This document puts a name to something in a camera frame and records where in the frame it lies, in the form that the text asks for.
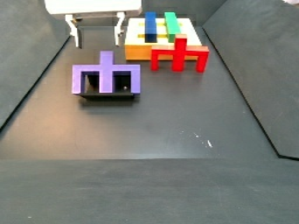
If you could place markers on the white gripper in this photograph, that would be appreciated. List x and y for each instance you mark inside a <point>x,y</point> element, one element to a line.
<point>74,10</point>

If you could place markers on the purple E-shaped block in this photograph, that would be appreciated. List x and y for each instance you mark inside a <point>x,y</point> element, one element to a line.
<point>106,68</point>

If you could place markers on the yellow slotted board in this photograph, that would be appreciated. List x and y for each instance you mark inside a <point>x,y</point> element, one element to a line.
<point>138,50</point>

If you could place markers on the black L-shaped fixture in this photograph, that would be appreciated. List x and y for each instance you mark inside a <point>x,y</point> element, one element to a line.
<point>120,86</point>

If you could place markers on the blue long bar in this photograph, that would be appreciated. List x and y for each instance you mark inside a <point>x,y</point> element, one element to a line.
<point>150,27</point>

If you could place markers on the green long bar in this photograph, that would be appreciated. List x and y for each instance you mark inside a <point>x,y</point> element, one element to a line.
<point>172,25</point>

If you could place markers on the red E-shaped block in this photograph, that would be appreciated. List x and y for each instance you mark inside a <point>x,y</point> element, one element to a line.
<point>179,51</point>

